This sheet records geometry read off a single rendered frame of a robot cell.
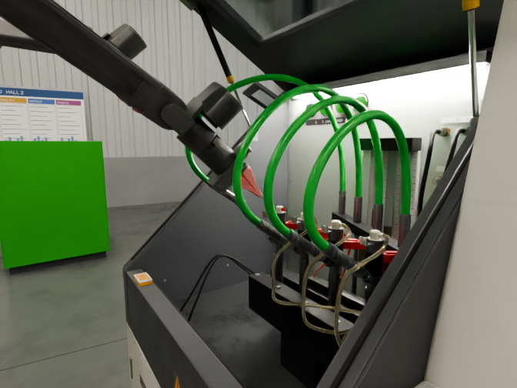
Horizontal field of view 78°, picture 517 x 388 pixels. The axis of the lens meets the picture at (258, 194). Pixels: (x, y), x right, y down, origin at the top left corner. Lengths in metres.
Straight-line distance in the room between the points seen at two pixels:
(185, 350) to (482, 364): 0.40
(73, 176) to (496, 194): 3.68
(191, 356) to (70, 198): 3.39
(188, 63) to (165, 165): 2.22
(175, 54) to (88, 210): 4.44
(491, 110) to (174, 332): 0.58
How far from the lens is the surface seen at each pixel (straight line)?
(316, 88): 0.64
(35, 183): 3.83
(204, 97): 0.60
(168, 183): 7.22
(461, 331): 0.49
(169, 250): 0.94
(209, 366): 0.55
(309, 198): 0.41
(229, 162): 0.61
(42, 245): 3.94
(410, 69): 0.80
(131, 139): 7.11
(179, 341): 0.61
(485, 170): 0.48
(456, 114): 0.77
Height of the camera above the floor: 1.28
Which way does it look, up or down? 9 degrees down
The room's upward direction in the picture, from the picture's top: straight up
